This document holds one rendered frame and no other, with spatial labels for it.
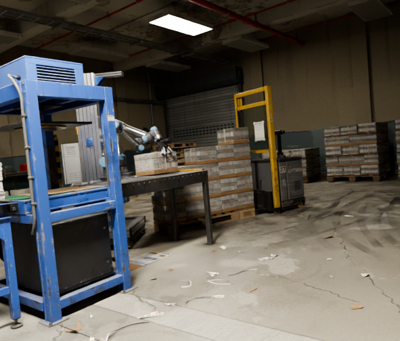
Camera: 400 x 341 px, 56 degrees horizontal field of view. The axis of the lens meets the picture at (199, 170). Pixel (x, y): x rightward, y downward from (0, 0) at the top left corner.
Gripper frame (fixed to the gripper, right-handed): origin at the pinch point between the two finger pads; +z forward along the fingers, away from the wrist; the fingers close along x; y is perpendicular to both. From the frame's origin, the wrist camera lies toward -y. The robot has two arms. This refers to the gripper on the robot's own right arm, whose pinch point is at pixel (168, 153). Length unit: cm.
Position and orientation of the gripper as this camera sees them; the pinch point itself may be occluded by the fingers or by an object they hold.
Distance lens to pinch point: 402.9
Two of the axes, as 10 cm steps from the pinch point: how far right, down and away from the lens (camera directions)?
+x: -6.2, 1.0, -7.8
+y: -6.2, 5.5, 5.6
